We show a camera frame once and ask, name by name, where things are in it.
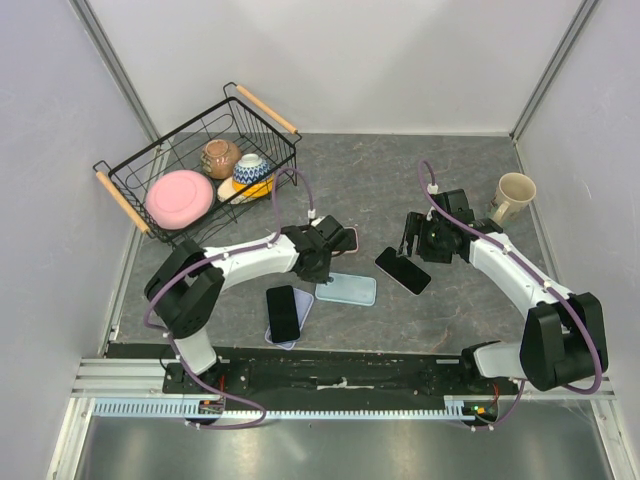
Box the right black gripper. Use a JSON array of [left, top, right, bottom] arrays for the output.
[[396, 211, 453, 264]]

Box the light blue phone case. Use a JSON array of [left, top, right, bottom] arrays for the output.
[[315, 273, 377, 307]]

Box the teal edged phone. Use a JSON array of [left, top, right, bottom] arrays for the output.
[[333, 227, 358, 252]]

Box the pink edged black phone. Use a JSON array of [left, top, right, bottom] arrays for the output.
[[374, 247, 431, 295]]

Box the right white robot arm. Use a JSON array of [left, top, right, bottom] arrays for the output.
[[395, 184, 608, 394]]

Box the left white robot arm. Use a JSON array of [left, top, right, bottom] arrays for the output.
[[143, 215, 349, 393]]

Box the lavender phone case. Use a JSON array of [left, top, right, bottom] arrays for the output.
[[277, 288, 314, 351]]

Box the blue edged black phone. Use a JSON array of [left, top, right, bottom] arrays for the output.
[[266, 285, 300, 344]]

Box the cream mug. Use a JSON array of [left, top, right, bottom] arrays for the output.
[[489, 172, 537, 227]]

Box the blue patterned bowl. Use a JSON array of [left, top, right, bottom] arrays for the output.
[[232, 153, 271, 186]]

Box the brown ceramic bowl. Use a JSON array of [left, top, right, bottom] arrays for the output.
[[201, 139, 242, 180]]

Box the pink plate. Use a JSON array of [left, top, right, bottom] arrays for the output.
[[145, 170, 215, 230]]

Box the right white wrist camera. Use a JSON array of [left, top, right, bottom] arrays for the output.
[[425, 183, 441, 221]]

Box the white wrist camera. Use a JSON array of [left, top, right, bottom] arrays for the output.
[[425, 183, 441, 221], [307, 210, 333, 231]]

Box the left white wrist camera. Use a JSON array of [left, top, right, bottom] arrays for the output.
[[307, 210, 333, 231]]

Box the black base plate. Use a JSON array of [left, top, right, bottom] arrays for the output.
[[162, 344, 519, 412]]

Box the black wire basket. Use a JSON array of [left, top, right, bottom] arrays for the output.
[[93, 82, 302, 246]]

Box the grey cable duct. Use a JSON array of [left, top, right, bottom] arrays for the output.
[[93, 397, 475, 421]]

